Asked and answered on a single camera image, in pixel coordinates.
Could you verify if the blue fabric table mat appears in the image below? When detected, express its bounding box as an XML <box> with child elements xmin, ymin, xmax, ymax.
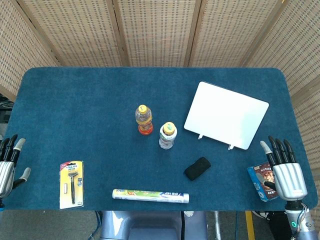
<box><xmin>2</xmin><ymin>66</ymin><xmax>319</xmax><ymax>212</ymax></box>

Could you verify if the cling film roll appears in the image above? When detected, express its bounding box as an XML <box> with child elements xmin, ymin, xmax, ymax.
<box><xmin>112</xmin><ymin>188</ymin><xmax>190</xmax><ymax>205</ymax></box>

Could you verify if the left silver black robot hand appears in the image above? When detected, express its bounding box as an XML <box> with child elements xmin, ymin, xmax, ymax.
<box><xmin>0</xmin><ymin>134</ymin><xmax>32</xmax><ymax>198</ymax></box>

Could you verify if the yellow carded razor pack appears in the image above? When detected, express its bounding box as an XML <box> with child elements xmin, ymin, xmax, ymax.
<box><xmin>59</xmin><ymin>160</ymin><xmax>85</xmax><ymax>210</ymax></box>

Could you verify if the orange iced tea bottle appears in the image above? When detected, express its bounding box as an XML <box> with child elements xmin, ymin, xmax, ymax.
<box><xmin>135</xmin><ymin>104</ymin><xmax>154</xmax><ymax>136</ymax></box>

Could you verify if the grey-blue robot torso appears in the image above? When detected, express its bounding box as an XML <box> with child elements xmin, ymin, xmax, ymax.
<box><xmin>99</xmin><ymin>210</ymin><xmax>208</xmax><ymax>240</ymax></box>

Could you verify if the blue cookie box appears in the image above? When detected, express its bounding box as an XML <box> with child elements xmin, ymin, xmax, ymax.
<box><xmin>246</xmin><ymin>161</ymin><xmax>280</xmax><ymax>203</ymax></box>

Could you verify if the white yellow-capped bottle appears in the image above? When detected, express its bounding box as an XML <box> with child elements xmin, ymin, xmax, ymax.
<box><xmin>158</xmin><ymin>121</ymin><xmax>178</xmax><ymax>150</ymax></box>

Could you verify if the bamboo folding screen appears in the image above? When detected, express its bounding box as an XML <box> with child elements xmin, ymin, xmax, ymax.
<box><xmin>0</xmin><ymin>0</ymin><xmax>320</xmax><ymax>181</ymax></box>

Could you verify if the white rectangular tray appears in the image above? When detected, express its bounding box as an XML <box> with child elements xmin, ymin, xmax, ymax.
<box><xmin>183</xmin><ymin>81</ymin><xmax>270</xmax><ymax>152</ymax></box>

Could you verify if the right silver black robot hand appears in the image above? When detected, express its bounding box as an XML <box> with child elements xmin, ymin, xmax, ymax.
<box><xmin>259</xmin><ymin>136</ymin><xmax>308</xmax><ymax>201</ymax></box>

